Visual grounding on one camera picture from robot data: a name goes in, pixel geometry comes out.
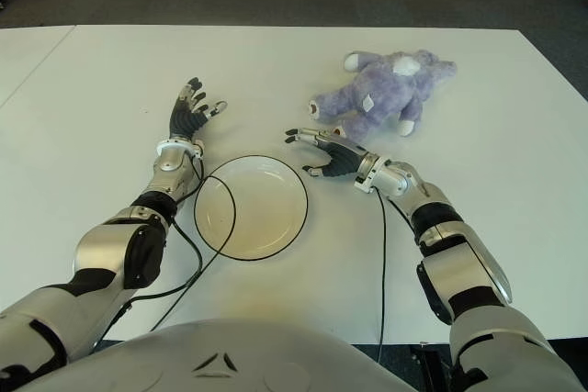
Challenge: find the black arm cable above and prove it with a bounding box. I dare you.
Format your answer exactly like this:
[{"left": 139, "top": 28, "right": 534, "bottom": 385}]
[
  {"left": 372, "top": 185, "right": 388, "bottom": 368},
  {"left": 94, "top": 157, "right": 238, "bottom": 353}
]

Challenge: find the purple plush bear doll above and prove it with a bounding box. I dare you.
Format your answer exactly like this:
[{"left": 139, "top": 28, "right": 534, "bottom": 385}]
[{"left": 307, "top": 49, "right": 458, "bottom": 140}]

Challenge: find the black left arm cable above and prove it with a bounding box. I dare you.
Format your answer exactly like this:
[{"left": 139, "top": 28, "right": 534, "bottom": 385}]
[{"left": 94, "top": 157, "right": 238, "bottom": 353}]

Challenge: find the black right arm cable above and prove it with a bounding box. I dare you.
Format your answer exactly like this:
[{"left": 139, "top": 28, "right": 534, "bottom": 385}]
[{"left": 372, "top": 185, "right": 388, "bottom": 368}]

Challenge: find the silver robot torso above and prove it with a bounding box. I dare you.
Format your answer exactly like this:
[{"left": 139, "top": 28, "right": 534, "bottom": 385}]
[{"left": 59, "top": 318, "right": 408, "bottom": 392}]

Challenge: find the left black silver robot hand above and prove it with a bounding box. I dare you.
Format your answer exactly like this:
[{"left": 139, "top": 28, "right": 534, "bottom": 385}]
[{"left": 168, "top": 77, "right": 229, "bottom": 143}]

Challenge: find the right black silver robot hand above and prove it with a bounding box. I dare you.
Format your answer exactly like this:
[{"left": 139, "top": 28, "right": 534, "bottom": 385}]
[{"left": 284, "top": 128, "right": 368, "bottom": 180}]

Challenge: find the white plate with black rim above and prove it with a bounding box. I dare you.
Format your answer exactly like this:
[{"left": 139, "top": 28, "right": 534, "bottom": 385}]
[{"left": 193, "top": 153, "right": 310, "bottom": 262}]

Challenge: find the black metal frame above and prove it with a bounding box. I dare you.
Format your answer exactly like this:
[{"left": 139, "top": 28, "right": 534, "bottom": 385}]
[{"left": 410, "top": 341, "right": 455, "bottom": 392}]

